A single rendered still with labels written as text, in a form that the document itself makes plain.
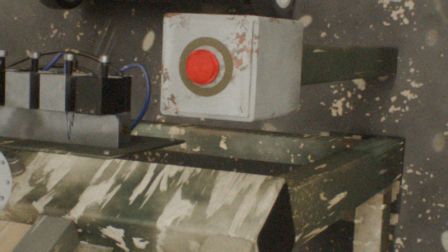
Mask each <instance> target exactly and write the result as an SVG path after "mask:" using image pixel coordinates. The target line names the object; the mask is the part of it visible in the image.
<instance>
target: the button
mask: <svg viewBox="0 0 448 252"><path fill-rule="evenodd" d="M186 70H187V74H188V76H189V78H190V80H192V82H194V83H196V84H200V85H206V84H209V83H212V82H213V81H214V80H215V79H216V76H217V75H218V72H219V62H218V59H217V57H216V56H215V54H214V53H212V52H211V51H209V50H207V49H197V50H195V51H194V52H192V54H190V56H189V58H188V59H187V64H186Z"/></svg>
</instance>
